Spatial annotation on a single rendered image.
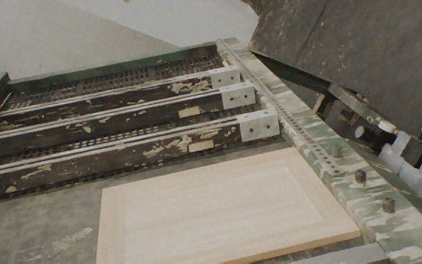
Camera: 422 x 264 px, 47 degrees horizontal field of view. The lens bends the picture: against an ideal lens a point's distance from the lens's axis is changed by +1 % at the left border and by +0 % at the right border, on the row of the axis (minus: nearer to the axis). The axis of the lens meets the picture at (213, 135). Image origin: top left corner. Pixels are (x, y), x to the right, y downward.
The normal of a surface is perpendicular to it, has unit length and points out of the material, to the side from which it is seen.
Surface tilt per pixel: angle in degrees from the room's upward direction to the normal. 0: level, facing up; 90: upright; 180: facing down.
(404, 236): 58
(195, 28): 90
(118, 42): 90
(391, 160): 0
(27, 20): 90
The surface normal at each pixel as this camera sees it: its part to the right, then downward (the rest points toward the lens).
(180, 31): 0.12, 0.47
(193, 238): -0.15, -0.90
